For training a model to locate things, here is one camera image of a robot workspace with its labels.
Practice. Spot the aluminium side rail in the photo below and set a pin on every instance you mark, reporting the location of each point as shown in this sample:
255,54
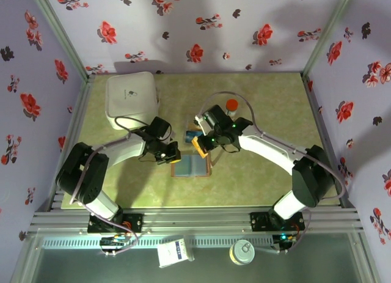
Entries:
312,96
84,96

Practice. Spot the dark blue credit card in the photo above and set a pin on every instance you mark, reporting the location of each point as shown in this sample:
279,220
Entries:
191,137

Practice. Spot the aluminium front frame rail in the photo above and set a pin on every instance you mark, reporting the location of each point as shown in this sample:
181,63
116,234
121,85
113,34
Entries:
195,222

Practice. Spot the tin can with pull tab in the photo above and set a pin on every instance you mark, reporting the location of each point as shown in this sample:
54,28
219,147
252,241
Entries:
242,252

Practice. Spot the orange cap pill bottle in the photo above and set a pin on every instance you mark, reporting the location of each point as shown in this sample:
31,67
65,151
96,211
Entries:
232,104

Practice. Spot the white and blue paper box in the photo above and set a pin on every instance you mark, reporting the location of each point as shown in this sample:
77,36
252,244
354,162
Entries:
174,252

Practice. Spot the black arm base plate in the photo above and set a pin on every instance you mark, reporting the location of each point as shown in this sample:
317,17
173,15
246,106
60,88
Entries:
259,222
134,223

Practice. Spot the small electronics board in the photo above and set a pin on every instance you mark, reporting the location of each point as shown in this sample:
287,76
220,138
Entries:
284,241
114,242

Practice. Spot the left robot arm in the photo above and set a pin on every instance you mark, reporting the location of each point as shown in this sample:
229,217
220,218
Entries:
82,173

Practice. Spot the brown leather card holder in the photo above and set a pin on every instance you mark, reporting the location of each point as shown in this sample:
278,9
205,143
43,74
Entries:
189,167

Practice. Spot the clear acrylic card stand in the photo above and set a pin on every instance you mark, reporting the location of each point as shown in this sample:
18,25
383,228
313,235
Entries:
191,124

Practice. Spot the white plastic storage box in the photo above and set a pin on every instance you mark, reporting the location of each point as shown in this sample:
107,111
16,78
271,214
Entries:
131,93

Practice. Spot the aluminium corner post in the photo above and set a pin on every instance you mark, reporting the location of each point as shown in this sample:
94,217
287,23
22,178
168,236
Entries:
327,32
61,32

